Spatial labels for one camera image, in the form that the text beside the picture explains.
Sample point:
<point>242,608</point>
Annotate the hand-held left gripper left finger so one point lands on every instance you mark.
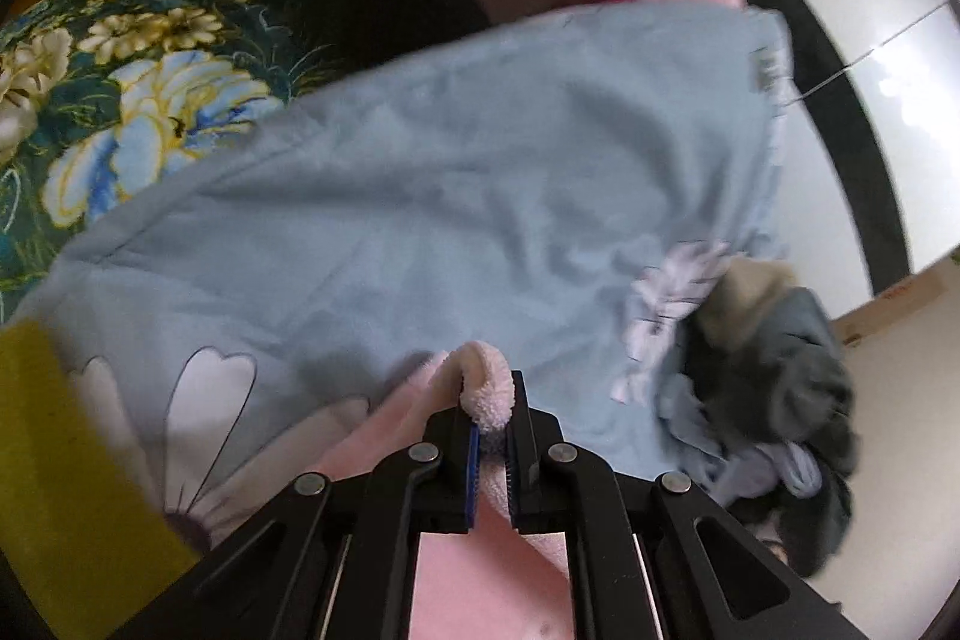
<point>472,471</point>

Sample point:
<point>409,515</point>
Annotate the white wardrobe with black band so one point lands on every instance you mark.
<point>862,10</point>

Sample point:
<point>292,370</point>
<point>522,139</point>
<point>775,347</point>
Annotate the yellow cloth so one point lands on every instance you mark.
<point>60,497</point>

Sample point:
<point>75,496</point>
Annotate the cardboard box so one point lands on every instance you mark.
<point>907,310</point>

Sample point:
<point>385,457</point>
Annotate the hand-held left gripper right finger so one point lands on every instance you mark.
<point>511,475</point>

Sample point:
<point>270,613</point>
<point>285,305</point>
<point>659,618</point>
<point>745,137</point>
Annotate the dark floral bed sheet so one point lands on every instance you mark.
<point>112,85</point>

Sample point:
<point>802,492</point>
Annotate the dark grey cartoon print sweatshirt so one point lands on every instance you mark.
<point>795,385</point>

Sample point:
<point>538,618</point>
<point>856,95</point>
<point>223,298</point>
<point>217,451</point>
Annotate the blue floral quilt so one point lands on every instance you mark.
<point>450,197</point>

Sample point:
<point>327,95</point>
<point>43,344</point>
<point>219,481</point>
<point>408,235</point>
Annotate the pink fleece garment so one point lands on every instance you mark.
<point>487,385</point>

